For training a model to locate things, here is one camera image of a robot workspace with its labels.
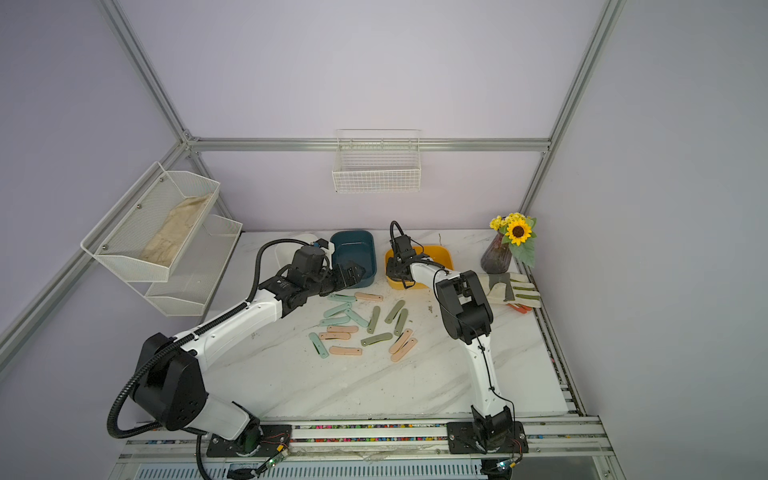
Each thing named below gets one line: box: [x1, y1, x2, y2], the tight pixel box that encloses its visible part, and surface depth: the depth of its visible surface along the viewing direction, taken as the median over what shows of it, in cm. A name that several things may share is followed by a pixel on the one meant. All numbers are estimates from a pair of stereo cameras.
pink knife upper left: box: [327, 326, 359, 333], surface depth 95 cm
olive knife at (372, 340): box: [360, 332, 393, 347], surface depth 93 cm
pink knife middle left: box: [319, 332, 351, 340], surface depth 93 cm
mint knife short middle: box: [344, 308, 369, 328], surface depth 98 cm
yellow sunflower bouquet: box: [489, 212, 537, 268], surface depth 90 cm
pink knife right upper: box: [389, 328, 413, 354], surface depth 92 cm
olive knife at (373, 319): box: [367, 305, 381, 334], surface depth 97 cm
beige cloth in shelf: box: [140, 193, 212, 267], surface depth 81 cm
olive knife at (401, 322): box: [394, 308, 409, 336], surface depth 97 cm
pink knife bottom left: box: [329, 346, 363, 356], surface depth 90 cm
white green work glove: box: [487, 272, 542, 309], surface depth 101 cm
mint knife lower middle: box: [320, 316, 351, 326], surface depth 98 cm
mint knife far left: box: [308, 332, 329, 359], surface depth 92 cm
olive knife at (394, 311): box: [384, 300, 405, 324], surface depth 100 cm
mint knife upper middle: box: [323, 302, 352, 318], surface depth 100 cm
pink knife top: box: [354, 292, 384, 302], surface depth 103 cm
